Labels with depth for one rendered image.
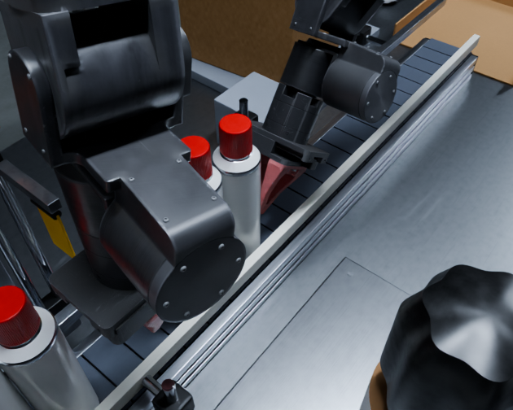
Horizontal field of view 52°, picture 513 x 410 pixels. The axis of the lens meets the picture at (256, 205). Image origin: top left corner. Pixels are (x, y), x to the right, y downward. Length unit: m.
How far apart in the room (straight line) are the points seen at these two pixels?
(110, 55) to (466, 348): 0.22
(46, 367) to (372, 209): 0.51
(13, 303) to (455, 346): 0.30
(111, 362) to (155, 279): 0.36
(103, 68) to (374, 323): 0.45
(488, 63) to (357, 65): 0.62
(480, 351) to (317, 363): 0.33
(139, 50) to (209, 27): 0.73
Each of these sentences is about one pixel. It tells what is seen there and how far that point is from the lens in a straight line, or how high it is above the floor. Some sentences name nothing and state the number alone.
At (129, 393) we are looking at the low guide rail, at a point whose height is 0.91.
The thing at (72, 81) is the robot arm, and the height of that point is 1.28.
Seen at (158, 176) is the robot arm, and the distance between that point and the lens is 0.27.
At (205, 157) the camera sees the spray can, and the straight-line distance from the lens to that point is 0.50.
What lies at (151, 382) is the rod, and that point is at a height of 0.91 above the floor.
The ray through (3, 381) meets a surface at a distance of 0.47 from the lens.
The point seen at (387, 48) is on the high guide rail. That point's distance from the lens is 0.90.
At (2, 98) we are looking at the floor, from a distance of 2.65.
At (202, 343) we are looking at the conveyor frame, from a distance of 0.61.
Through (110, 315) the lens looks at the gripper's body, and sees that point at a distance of 0.37.
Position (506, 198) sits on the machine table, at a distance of 0.88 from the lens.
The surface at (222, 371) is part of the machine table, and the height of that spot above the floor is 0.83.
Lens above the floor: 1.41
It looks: 48 degrees down
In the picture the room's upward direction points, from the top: straight up
